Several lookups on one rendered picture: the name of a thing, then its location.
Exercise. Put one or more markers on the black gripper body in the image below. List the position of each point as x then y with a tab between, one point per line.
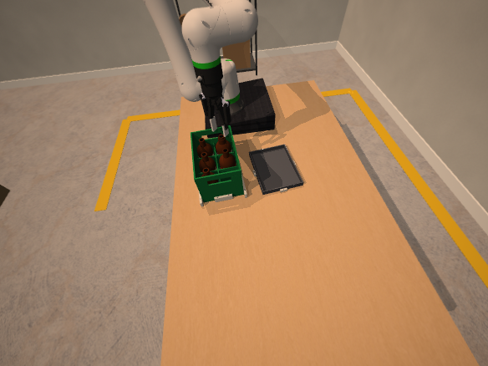
213	90

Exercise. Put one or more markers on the green bottle crate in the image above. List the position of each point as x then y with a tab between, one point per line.
230	179

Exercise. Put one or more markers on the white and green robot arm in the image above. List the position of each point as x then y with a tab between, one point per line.
194	48

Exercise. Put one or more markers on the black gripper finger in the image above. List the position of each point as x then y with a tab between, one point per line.
208	110
224	113

